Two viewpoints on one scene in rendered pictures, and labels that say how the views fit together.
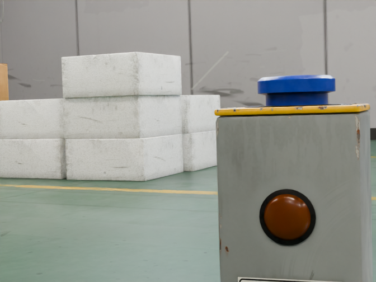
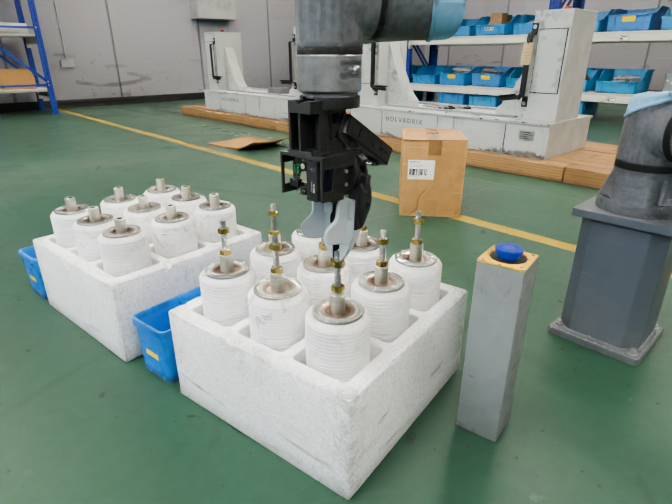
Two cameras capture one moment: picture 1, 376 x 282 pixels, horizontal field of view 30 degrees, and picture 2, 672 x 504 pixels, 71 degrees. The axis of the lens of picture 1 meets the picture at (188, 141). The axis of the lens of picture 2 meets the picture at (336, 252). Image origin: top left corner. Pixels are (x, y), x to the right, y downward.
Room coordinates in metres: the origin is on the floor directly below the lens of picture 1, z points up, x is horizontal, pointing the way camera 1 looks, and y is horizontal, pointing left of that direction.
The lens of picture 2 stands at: (1.05, -0.09, 0.59)
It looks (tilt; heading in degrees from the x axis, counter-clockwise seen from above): 23 degrees down; 199
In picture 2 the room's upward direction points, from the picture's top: straight up
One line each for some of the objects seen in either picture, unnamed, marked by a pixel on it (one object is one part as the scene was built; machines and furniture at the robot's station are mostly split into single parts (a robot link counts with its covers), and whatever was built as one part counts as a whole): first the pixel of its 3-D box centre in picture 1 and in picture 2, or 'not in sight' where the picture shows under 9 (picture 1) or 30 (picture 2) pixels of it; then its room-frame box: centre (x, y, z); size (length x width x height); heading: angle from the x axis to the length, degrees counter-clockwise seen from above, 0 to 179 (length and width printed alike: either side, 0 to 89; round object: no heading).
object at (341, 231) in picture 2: not in sight; (339, 232); (0.52, -0.27, 0.38); 0.06 x 0.03 x 0.09; 156
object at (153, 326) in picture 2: not in sight; (211, 320); (0.31, -0.63, 0.06); 0.30 x 0.11 x 0.12; 161
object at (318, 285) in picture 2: not in sight; (324, 309); (0.35, -0.36, 0.16); 0.10 x 0.10 x 0.18
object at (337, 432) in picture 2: not in sight; (324, 341); (0.35, -0.36, 0.09); 0.39 x 0.39 x 0.18; 72
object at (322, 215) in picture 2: not in sight; (318, 226); (0.50, -0.30, 0.38); 0.06 x 0.03 x 0.09; 156
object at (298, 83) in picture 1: (296, 95); (508, 253); (0.37, -0.06, 0.32); 0.04 x 0.04 x 0.02
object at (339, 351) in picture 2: not in sight; (337, 363); (0.50, -0.28, 0.16); 0.10 x 0.10 x 0.18
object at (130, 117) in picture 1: (123, 116); not in sight; (3.19, 0.29, 0.27); 0.39 x 0.39 x 0.18; 63
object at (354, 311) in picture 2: not in sight; (337, 311); (0.50, -0.28, 0.25); 0.08 x 0.08 x 0.01
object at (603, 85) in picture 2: not in sight; (623, 80); (-4.44, 0.99, 0.36); 0.50 x 0.38 x 0.21; 154
